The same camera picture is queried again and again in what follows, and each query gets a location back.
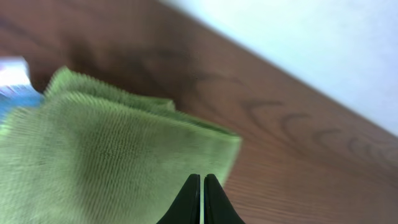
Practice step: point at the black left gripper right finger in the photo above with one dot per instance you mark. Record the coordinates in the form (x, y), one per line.
(217, 207)

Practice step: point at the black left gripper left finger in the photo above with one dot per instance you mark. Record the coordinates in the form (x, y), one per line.
(185, 209)

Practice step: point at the light green microfiber cloth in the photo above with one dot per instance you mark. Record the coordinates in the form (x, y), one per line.
(93, 153)

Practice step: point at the folded blue microfiber cloth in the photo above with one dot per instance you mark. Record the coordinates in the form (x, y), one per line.
(18, 95)

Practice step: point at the white cloth label tag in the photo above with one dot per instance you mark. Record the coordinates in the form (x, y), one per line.
(14, 71)

